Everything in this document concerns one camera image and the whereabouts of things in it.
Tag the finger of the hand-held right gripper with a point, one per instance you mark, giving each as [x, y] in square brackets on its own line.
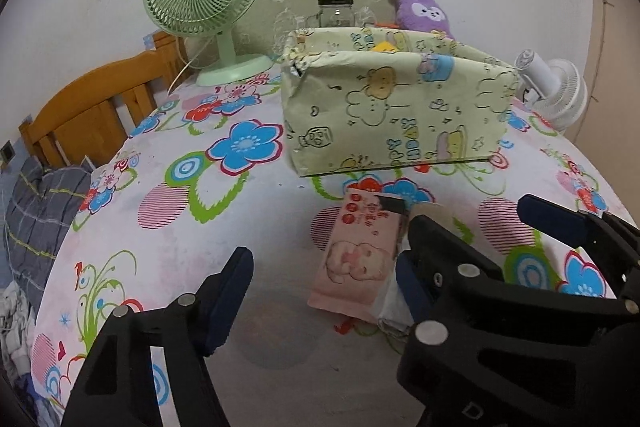
[552, 218]
[450, 252]

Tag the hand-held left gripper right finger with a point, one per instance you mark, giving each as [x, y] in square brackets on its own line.
[411, 287]

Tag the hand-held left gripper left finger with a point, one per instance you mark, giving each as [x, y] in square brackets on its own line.
[227, 307]

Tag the white cloth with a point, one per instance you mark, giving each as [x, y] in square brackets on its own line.
[392, 312]

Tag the pink baby wipes packet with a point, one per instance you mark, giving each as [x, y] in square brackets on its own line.
[355, 252]

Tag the cartoon-print storage box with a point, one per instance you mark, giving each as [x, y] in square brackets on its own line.
[400, 117]

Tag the yellow cartoon packet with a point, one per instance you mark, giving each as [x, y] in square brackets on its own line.
[386, 47]

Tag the floral tablecloth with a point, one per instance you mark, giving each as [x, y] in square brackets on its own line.
[165, 232]

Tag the white fan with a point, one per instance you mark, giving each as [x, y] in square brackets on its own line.
[555, 87]

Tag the beige door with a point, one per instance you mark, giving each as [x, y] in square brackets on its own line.
[615, 32]

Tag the grey plaid blanket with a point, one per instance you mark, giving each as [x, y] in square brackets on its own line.
[40, 207]

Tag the white crumpled bedding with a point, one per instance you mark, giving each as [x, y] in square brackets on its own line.
[12, 332]

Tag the purple bunny plush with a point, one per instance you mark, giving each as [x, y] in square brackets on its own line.
[425, 14]

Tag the wooden headboard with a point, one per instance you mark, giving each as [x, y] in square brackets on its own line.
[85, 107]

